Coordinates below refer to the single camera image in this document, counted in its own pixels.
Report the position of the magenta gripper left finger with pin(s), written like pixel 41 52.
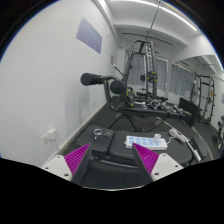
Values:
pixel 71 167

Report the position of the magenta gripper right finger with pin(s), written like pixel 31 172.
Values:
pixel 153 165

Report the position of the white charger plug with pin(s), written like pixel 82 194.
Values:
pixel 156 138

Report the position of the white power strip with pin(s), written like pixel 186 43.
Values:
pixel 145 142

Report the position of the black power rack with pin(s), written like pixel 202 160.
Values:
pixel 203 92

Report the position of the white wall socket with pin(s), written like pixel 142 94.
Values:
pixel 50 135

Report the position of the grey cable gym machine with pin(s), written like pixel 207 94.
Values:
pixel 152 101

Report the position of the purple wall poster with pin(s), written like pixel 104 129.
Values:
pixel 87 34

